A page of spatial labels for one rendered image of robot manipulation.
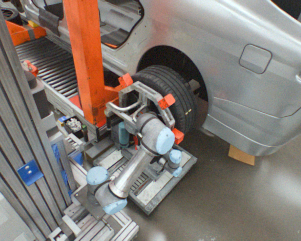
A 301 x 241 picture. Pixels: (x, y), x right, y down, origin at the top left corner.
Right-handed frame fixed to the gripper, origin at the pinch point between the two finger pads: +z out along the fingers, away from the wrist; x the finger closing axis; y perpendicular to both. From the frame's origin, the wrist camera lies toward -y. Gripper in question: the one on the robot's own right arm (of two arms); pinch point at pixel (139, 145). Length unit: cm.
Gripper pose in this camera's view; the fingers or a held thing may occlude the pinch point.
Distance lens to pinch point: 164.9
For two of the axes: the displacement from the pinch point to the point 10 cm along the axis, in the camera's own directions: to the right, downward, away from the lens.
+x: -6.6, 4.9, -5.7
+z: -7.5, -5.1, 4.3
